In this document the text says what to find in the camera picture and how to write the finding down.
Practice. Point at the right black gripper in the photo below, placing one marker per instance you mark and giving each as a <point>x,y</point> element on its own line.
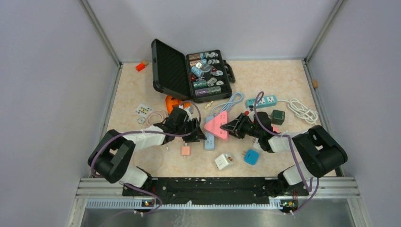
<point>235,126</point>

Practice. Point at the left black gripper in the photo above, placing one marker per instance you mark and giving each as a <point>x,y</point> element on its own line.
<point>196,135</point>

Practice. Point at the pink triangular power socket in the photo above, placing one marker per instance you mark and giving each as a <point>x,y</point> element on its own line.
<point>214,126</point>

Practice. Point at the light blue power strip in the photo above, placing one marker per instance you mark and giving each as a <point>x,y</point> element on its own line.
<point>210,141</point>

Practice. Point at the small salmon charger plug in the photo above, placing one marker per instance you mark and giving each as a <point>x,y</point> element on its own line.
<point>186,150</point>

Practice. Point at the blue charger plug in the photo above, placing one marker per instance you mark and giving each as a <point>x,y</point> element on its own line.
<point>251,157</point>

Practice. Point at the pink charger plug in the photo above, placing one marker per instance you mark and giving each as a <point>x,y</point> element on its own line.
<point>275,129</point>

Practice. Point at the dark green cube plug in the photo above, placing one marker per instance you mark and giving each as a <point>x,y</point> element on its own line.
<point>278,117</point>

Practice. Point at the white cartoon plug adapter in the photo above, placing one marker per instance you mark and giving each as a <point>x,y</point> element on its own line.
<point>224,161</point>

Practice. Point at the white charger plug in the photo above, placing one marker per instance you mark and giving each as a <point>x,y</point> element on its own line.
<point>256,146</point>

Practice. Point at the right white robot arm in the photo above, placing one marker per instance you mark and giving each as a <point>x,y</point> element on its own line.
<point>315,151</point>

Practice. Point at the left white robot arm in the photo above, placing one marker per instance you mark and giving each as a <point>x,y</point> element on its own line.
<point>111,157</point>

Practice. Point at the small white plastic connector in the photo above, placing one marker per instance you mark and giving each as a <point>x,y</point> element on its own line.
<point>209,104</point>

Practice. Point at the orange tape dispenser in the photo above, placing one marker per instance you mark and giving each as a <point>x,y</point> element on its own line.
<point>171,103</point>

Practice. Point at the open black carrying case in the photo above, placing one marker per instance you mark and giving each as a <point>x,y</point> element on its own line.
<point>200,77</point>

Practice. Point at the small white round chip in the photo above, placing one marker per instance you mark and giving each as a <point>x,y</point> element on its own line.
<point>141,120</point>

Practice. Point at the white multi-hole adapter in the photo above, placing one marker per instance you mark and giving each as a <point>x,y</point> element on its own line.
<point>143,110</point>

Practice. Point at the red small block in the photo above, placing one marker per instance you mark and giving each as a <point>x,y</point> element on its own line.
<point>140,67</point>

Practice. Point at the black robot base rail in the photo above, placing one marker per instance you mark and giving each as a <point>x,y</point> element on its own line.
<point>221,190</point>

